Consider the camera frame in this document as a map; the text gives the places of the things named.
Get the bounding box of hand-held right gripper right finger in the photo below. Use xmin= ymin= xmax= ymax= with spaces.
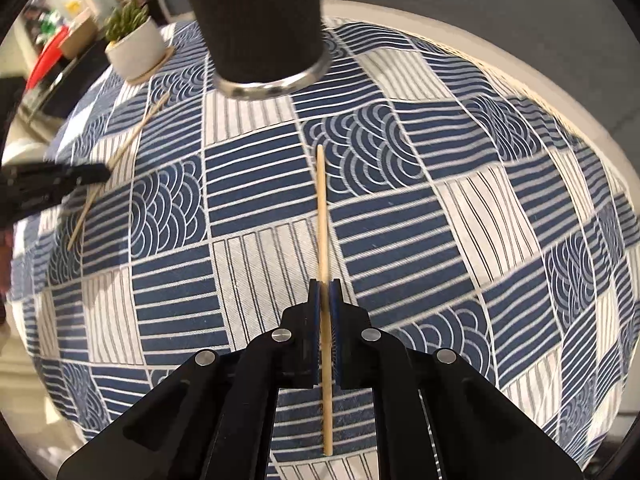
xmin=327 ymin=277 xmax=584 ymax=480

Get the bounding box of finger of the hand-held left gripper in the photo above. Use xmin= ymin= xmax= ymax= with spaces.
xmin=0 ymin=161 xmax=112 ymax=202

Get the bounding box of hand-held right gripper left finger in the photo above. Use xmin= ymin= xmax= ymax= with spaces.
xmin=57 ymin=280 xmax=321 ymax=480

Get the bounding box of light wooden chopstick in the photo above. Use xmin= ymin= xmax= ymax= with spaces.
xmin=67 ymin=92 xmax=171 ymax=250
xmin=316 ymin=143 xmax=334 ymax=456

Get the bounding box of black cylindrical cup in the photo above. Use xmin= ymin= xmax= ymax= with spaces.
xmin=175 ymin=0 xmax=331 ymax=100

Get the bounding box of black side desk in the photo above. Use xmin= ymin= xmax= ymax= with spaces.
xmin=30 ymin=35 xmax=126 ymax=122

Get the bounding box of red plate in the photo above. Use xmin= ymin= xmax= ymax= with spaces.
xmin=25 ymin=25 xmax=69 ymax=91

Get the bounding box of blue white patterned tablecloth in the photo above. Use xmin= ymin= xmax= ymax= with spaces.
xmin=10 ymin=17 xmax=634 ymax=480

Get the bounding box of beige bowl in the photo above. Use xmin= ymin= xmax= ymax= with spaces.
xmin=57 ymin=7 xmax=101 ymax=59

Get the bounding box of round wooden coaster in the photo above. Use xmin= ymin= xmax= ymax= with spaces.
xmin=122 ymin=45 xmax=177 ymax=86

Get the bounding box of succulent in white pot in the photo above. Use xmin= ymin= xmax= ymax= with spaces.
xmin=103 ymin=0 xmax=169 ymax=81

